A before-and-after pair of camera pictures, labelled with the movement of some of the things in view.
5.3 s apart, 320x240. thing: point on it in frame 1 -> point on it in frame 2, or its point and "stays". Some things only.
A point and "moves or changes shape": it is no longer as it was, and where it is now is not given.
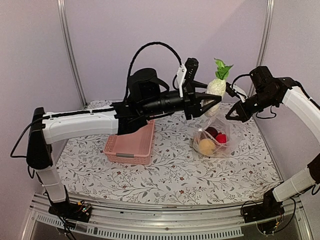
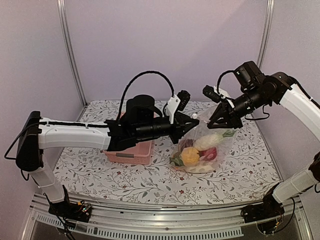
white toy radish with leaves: [223, 148] -> [202, 167]
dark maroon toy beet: [212, 131] -> [188, 143]
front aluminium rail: [190, 221] stays
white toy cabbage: [217, 85] -> [212, 140]
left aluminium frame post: [62, 22] stays
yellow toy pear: [207, 146] -> [190, 156]
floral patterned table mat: [176, 175] stays
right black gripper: [243, 115] -> [229, 116]
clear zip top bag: [220, 136] moves or changes shape
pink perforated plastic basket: [134, 148] stays
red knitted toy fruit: [221, 137] -> [208, 154]
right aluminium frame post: [266, 32] stays
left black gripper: [193, 101] -> [181, 128]
